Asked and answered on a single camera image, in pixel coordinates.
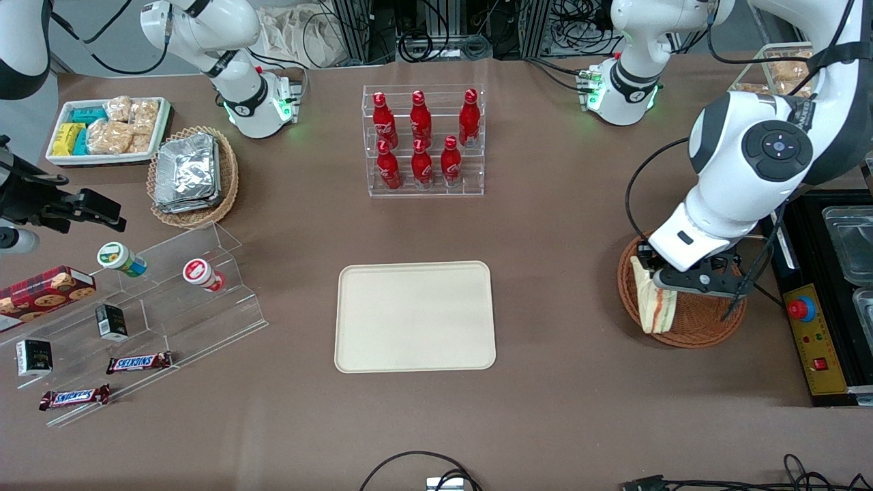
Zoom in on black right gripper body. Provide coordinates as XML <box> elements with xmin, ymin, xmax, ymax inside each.
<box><xmin>0</xmin><ymin>155</ymin><xmax>72</xmax><ymax>233</ymax></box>

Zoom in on triangle sandwich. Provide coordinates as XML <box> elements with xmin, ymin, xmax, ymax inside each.
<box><xmin>631</xmin><ymin>256</ymin><xmax>678</xmax><ymax>335</ymax></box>

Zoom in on dark brown wicker basket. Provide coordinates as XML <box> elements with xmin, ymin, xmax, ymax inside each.
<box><xmin>617</xmin><ymin>232</ymin><xmax>748</xmax><ymax>350</ymax></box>

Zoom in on light wicker basket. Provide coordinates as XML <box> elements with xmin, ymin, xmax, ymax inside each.
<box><xmin>147</xmin><ymin>126</ymin><xmax>239</xmax><ymax>229</ymax></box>

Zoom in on cream plastic tray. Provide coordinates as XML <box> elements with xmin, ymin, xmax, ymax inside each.
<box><xmin>334</xmin><ymin>261</ymin><xmax>497</xmax><ymax>374</ymax></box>

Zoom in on white rectangular snack bin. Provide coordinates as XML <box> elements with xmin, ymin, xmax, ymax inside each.
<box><xmin>46</xmin><ymin>97</ymin><xmax>171</xmax><ymax>168</ymax></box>

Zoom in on green lid yogurt cup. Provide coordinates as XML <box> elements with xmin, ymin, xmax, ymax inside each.
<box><xmin>97</xmin><ymin>242</ymin><xmax>147</xmax><ymax>278</ymax></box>

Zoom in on yellow snack packet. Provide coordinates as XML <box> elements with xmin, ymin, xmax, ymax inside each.
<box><xmin>53</xmin><ymin>123</ymin><xmax>86</xmax><ymax>156</ymax></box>

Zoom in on red tartan cookie box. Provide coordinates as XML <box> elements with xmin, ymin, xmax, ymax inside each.
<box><xmin>0</xmin><ymin>266</ymin><xmax>96</xmax><ymax>325</ymax></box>

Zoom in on foil wrapped package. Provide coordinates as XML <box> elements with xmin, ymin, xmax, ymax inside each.
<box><xmin>153</xmin><ymin>133</ymin><xmax>222</xmax><ymax>213</ymax></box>

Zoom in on yellow control panel box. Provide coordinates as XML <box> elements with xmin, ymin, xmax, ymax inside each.
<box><xmin>782</xmin><ymin>283</ymin><xmax>851</xmax><ymax>398</ymax></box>

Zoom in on black tea carton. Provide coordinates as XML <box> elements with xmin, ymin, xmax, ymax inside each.
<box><xmin>16</xmin><ymin>339</ymin><xmax>53</xmax><ymax>377</ymax></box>
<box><xmin>95</xmin><ymin>303</ymin><xmax>129</xmax><ymax>342</ymax></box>

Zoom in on clear food pan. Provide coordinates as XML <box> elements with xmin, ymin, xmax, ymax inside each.
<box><xmin>853</xmin><ymin>286</ymin><xmax>873</xmax><ymax>335</ymax></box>
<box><xmin>822</xmin><ymin>205</ymin><xmax>873</xmax><ymax>287</ymax></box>

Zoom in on red strawberry yogurt cup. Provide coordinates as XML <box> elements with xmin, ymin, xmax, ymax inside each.
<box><xmin>183</xmin><ymin>258</ymin><xmax>226</xmax><ymax>293</ymax></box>

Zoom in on clear acrylic tiered shelf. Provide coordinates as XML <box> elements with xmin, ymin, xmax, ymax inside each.
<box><xmin>0</xmin><ymin>222</ymin><xmax>268</xmax><ymax>429</ymax></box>

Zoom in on Snickers chocolate bar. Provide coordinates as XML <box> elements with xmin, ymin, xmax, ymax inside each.
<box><xmin>39</xmin><ymin>384</ymin><xmax>111</xmax><ymax>411</ymax></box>
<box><xmin>106</xmin><ymin>351</ymin><xmax>173</xmax><ymax>374</ymax></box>

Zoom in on bagged bread roll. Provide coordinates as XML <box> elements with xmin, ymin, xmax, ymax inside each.
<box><xmin>767</xmin><ymin>51</ymin><xmax>816</xmax><ymax>83</ymax></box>
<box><xmin>740</xmin><ymin>82</ymin><xmax>812</xmax><ymax>96</ymax></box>

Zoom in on clear acrylic bottle rack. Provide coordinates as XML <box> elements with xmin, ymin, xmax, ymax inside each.
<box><xmin>363</xmin><ymin>85</ymin><xmax>486</xmax><ymax>198</ymax></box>

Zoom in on red cola bottle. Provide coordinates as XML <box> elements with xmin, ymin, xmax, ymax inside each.
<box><xmin>376</xmin><ymin>140</ymin><xmax>402</xmax><ymax>190</ymax></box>
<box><xmin>372</xmin><ymin>92</ymin><xmax>398</xmax><ymax>147</ymax></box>
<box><xmin>411</xmin><ymin>138</ymin><xmax>434</xmax><ymax>188</ymax></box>
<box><xmin>411</xmin><ymin>90</ymin><xmax>433</xmax><ymax>147</ymax></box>
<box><xmin>458</xmin><ymin>89</ymin><xmax>481</xmax><ymax>147</ymax></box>
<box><xmin>441</xmin><ymin>135</ymin><xmax>463</xmax><ymax>188</ymax></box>

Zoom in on beige cloth bag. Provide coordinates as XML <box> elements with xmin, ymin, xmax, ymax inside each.
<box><xmin>258</xmin><ymin>5</ymin><xmax>345</xmax><ymax>69</ymax></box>

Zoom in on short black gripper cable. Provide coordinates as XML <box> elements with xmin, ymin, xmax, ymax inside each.
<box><xmin>723</xmin><ymin>208</ymin><xmax>782</xmax><ymax>321</ymax></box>

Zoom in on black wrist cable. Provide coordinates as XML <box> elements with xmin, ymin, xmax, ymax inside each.
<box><xmin>0</xmin><ymin>169</ymin><xmax>69</xmax><ymax>186</ymax></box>

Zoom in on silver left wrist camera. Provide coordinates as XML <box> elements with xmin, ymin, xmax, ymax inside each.
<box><xmin>653</xmin><ymin>268</ymin><xmax>744</xmax><ymax>295</ymax></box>

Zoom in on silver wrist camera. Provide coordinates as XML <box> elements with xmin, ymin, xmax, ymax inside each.
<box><xmin>0</xmin><ymin>227</ymin><xmax>40</xmax><ymax>254</ymax></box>
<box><xmin>653</xmin><ymin>268</ymin><xmax>744</xmax><ymax>295</ymax></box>

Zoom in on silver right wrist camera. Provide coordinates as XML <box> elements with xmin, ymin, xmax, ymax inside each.
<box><xmin>0</xmin><ymin>227</ymin><xmax>40</xmax><ymax>254</ymax></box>

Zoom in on long black arm cable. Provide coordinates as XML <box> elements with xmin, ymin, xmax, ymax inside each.
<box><xmin>625</xmin><ymin>136</ymin><xmax>691</xmax><ymax>241</ymax></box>

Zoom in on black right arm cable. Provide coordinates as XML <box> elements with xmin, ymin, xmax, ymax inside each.
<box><xmin>51</xmin><ymin>0</ymin><xmax>171</xmax><ymax>76</ymax></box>

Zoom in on wire basket of pastries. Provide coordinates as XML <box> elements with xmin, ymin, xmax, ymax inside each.
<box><xmin>728</xmin><ymin>42</ymin><xmax>819</xmax><ymax>96</ymax></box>

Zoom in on black cable with plug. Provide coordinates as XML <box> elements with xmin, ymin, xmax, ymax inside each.
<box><xmin>621</xmin><ymin>453</ymin><xmax>873</xmax><ymax>491</ymax></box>

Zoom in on aluminium frame post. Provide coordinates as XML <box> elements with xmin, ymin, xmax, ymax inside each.
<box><xmin>331</xmin><ymin>0</ymin><xmax>372</xmax><ymax>65</ymax></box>
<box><xmin>522</xmin><ymin>0</ymin><xmax>550</xmax><ymax>59</ymax></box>

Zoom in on black cable bundle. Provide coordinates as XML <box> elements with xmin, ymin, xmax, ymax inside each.
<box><xmin>399</xmin><ymin>27</ymin><xmax>492</xmax><ymax>62</ymax></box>

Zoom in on black looped table cable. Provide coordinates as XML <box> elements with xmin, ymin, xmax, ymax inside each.
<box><xmin>358</xmin><ymin>450</ymin><xmax>484</xmax><ymax>491</ymax></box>

